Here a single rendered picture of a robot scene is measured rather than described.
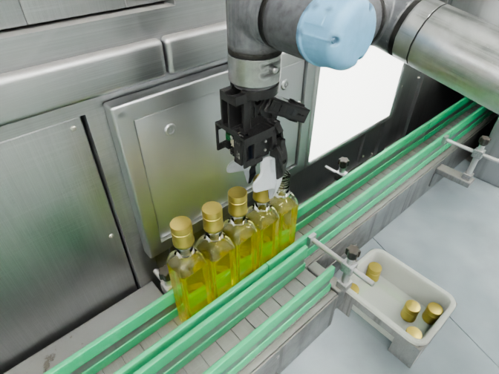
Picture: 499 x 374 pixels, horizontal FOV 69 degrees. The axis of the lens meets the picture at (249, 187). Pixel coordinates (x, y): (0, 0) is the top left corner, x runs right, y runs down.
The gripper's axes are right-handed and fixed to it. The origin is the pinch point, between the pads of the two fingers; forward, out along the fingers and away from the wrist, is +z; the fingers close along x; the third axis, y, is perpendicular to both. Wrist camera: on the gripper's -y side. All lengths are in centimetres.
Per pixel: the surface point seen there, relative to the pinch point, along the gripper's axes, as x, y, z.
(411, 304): 25.8, -24.5, 33.9
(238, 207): 1.3, 6.8, 1.0
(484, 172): 14, -96, 37
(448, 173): 9, -74, 29
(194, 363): 7.0, 23.0, 27.1
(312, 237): 4.9, -11.3, 18.7
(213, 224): 1.6, 12.4, 1.2
